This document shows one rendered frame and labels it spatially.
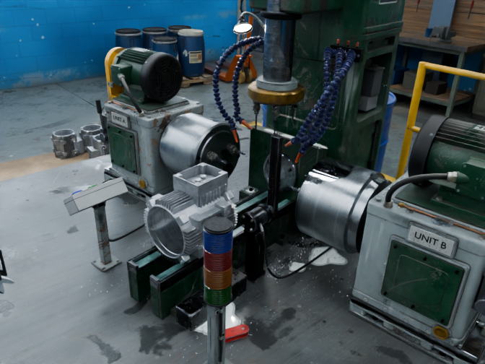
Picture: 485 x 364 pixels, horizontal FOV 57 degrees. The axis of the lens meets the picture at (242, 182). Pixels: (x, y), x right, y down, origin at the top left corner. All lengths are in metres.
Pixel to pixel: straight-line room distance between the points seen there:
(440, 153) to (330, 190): 0.31
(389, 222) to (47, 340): 0.92
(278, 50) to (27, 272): 1.02
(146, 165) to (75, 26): 5.43
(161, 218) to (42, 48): 5.77
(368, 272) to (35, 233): 1.14
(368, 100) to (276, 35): 0.46
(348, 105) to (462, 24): 5.02
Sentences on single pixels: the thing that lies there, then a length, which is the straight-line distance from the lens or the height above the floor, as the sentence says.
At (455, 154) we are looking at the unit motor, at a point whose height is 1.31.
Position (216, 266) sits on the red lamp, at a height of 1.14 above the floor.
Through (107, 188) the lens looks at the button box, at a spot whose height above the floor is 1.07.
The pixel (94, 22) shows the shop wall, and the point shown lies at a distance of 7.19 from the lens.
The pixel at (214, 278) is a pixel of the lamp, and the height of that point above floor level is 1.10.
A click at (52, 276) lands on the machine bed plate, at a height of 0.80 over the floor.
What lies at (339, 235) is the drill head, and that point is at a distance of 1.27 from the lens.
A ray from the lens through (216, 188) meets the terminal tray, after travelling 1.27.
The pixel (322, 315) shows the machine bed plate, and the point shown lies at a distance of 1.34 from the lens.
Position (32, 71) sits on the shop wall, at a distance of 6.98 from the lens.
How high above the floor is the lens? 1.70
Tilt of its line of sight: 27 degrees down
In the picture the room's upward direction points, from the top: 2 degrees clockwise
